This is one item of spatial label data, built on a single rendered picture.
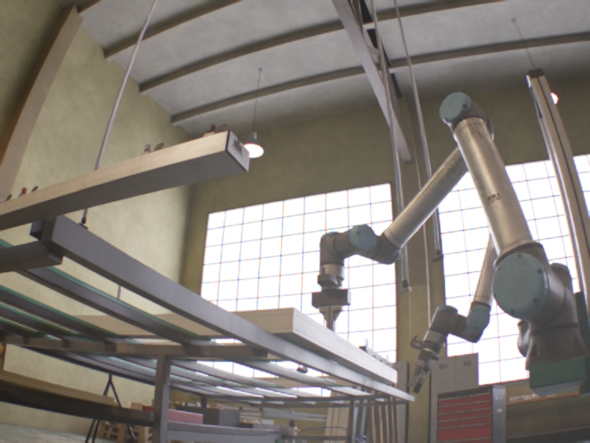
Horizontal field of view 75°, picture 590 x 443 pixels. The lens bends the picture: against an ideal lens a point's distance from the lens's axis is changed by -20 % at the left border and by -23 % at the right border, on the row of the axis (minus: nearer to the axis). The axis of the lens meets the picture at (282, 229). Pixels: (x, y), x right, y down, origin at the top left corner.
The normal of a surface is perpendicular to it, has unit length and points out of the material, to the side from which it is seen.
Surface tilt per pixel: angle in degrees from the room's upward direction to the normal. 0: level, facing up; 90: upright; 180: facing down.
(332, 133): 90
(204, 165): 179
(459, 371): 90
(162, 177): 179
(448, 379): 90
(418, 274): 90
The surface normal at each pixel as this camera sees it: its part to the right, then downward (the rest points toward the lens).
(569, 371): -0.56, -0.37
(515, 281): -0.78, -0.22
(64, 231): 0.91, -0.14
